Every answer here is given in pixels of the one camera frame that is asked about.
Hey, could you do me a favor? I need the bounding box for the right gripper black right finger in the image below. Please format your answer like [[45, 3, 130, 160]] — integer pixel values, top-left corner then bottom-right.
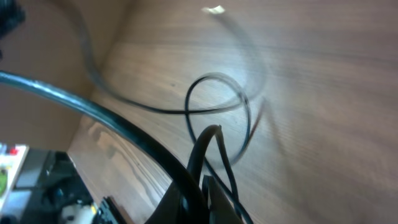
[[202, 175, 243, 224]]

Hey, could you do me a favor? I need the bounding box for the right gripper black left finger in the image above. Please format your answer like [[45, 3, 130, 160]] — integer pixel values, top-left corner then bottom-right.
[[146, 183, 184, 224]]

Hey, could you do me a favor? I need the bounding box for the thin black USB cable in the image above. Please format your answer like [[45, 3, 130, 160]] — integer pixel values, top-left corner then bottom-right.
[[49, 4, 268, 224]]

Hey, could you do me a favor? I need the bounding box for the thick black cable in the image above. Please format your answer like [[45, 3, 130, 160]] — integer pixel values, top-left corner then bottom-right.
[[0, 70, 224, 224]]

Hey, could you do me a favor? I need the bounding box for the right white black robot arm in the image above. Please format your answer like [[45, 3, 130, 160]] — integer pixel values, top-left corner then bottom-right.
[[1, 149, 243, 224]]

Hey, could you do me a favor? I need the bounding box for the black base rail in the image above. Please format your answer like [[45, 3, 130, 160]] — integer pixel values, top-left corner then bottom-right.
[[91, 197, 127, 224]]

